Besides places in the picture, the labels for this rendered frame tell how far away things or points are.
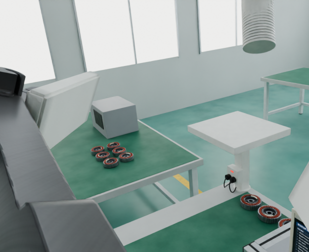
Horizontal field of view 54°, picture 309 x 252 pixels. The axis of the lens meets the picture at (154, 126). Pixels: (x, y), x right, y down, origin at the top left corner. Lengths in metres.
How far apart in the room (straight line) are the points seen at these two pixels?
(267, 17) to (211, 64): 4.48
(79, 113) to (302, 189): 0.13
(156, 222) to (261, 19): 1.16
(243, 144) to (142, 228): 0.68
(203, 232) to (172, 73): 4.32
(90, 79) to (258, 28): 1.52
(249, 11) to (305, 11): 6.21
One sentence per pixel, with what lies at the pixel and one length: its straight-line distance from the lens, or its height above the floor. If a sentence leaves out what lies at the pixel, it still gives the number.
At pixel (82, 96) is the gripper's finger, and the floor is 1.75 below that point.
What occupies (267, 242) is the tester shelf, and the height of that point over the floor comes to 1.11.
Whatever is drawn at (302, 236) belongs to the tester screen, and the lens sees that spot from 0.84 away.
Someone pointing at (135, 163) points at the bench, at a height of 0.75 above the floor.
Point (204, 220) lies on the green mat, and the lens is 1.67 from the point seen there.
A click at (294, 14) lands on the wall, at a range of 7.62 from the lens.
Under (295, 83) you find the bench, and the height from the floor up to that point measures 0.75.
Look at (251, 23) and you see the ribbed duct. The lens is 1.68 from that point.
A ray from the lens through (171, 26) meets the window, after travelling 5.57.
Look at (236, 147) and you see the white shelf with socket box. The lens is 1.37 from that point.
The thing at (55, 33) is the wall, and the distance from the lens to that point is 4.88.
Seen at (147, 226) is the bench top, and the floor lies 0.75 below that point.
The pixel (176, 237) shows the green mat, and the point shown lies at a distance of 1.58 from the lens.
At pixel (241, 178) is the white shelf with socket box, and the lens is 1.83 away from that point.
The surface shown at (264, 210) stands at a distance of 1.72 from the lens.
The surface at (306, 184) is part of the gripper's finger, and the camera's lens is 0.19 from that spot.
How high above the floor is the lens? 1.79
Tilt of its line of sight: 20 degrees down
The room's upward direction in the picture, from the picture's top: 6 degrees counter-clockwise
